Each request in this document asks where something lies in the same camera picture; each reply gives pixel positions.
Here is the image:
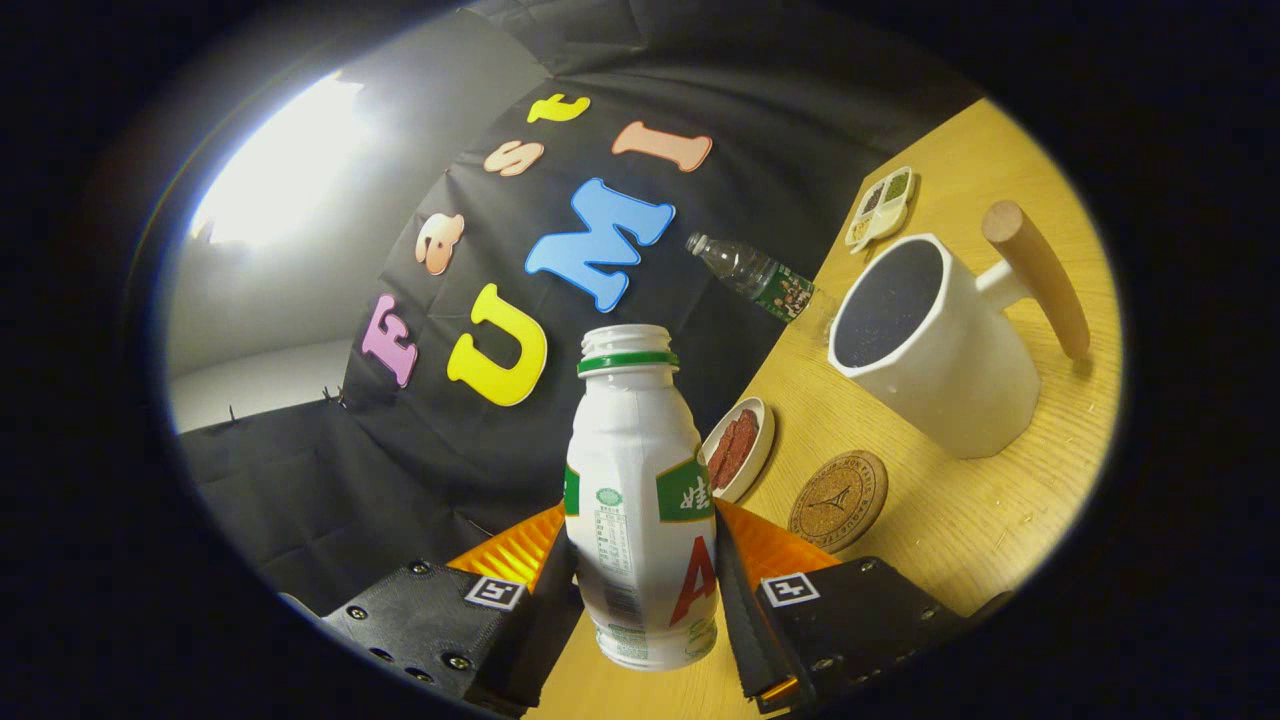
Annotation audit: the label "black backdrop cloth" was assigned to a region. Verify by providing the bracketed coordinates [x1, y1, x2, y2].
[175, 0, 986, 616]

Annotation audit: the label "red sausage slices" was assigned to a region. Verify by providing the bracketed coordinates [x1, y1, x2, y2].
[708, 408, 761, 491]

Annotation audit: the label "white cup wooden handle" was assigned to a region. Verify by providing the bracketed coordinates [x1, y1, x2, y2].
[828, 200, 1092, 460]

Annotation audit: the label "white divided tray with beans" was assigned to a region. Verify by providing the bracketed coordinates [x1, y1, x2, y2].
[845, 166, 916, 254]

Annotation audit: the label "white juice bottle green label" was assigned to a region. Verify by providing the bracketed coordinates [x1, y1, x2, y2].
[563, 323, 721, 672]

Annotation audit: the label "round cork coaster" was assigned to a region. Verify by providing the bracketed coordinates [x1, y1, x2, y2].
[787, 450, 889, 554]

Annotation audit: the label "clear plastic water bottle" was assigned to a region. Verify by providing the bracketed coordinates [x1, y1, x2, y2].
[685, 232, 839, 336]

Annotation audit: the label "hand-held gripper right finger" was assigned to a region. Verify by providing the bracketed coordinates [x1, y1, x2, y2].
[712, 498, 973, 714]

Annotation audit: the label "round white plate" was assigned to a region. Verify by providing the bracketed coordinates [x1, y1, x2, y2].
[699, 397, 776, 504]

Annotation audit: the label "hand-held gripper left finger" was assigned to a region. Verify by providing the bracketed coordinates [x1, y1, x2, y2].
[280, 500, 586, 719]

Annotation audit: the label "wooden table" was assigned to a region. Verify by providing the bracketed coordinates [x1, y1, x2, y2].
[525, 97, 1126, 720]

